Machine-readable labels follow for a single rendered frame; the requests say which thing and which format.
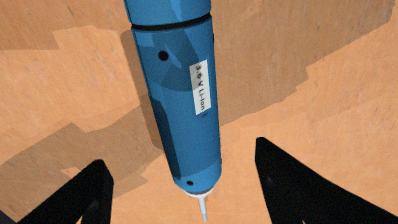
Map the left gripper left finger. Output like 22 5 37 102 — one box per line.
16 159 114 224

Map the blue electric screwdriver barrel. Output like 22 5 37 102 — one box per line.
123 0 222 222

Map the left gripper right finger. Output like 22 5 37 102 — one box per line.
255 137 398 224

